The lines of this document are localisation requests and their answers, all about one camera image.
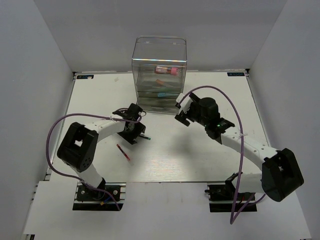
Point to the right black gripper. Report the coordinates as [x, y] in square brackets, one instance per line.
[182, 117]

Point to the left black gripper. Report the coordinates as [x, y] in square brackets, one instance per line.
[140, 128]

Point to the green gel pen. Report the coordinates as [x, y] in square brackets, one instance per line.
[145, 137]

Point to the red gel pen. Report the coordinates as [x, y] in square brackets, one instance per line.
[125, 155]

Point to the blue highlighter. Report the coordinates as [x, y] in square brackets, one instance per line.
[166, 95]

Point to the orange highlighter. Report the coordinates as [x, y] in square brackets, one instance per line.
[163, 83]

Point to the pink glue bottle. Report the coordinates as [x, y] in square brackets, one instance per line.
[174, 71]

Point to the green highlighter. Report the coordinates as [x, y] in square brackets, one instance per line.
[160, 89]

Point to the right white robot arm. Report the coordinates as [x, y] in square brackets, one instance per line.
[280, 174]

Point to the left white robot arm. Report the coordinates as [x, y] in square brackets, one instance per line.
[79, 144]

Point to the clear drawer organizer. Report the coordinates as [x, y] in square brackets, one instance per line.
[151, 51]

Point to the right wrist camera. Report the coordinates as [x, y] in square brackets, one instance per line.
[183, 103]

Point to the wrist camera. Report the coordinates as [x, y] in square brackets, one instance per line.
[183, 103]
[119, 112]

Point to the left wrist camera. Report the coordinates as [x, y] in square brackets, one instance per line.
[119, 112]

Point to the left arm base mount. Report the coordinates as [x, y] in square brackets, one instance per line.
[87, 200]

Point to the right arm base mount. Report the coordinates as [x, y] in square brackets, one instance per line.
[221, 197]

